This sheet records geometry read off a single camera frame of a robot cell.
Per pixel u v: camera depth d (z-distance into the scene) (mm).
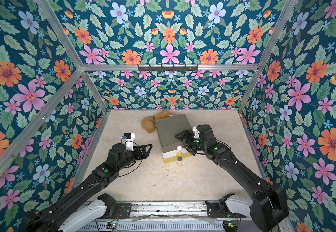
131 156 654
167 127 846
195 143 672
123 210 738
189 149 691
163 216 730
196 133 718
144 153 704
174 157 866
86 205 584
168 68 930
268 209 392
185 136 690
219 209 735
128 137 680
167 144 751
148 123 980
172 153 810
